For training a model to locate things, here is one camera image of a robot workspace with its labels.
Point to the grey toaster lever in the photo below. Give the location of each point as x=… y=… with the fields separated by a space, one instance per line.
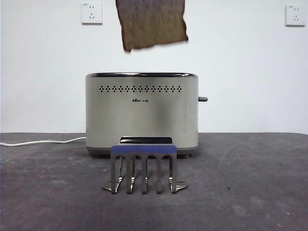
x=203 y=99

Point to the brown bread slice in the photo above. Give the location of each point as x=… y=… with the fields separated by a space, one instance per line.
x=151 y=24

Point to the cream and steel toaster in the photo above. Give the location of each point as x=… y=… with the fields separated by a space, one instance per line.
x=144 y=115

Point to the metal toast rack blue band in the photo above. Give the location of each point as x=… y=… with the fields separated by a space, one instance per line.
x=144 y=149

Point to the white wall socket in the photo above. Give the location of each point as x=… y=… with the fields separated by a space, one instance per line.
x=91 y=14
x=295 y=15

